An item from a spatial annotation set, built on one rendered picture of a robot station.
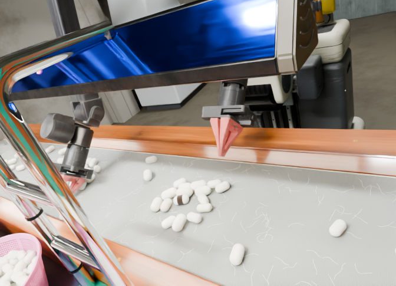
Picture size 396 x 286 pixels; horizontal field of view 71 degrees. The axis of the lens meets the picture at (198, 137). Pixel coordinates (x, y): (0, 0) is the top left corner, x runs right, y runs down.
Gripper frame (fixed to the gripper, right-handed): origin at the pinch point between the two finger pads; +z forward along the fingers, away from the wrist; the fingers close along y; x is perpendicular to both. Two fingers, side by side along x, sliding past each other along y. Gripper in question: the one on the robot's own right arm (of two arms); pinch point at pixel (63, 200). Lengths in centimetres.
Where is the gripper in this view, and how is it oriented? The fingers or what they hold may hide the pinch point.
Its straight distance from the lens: 83.6
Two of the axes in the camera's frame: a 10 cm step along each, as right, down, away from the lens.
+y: 8.1, 0.4, -5.9
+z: -1.8, 9.6, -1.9
